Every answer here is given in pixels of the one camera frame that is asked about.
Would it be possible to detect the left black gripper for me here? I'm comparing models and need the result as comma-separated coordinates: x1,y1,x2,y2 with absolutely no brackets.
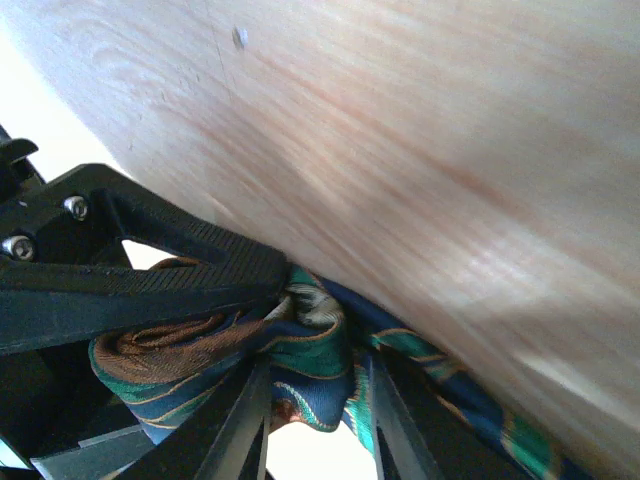
1,135,288,479

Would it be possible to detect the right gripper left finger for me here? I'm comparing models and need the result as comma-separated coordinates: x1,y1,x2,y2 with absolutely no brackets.
119,357,271,480

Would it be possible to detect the brown teal patterned tie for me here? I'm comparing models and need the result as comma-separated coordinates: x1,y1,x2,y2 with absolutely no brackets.
89,266,586,479

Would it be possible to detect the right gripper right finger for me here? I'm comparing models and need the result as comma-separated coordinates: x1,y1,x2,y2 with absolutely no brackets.
370,350,528,479

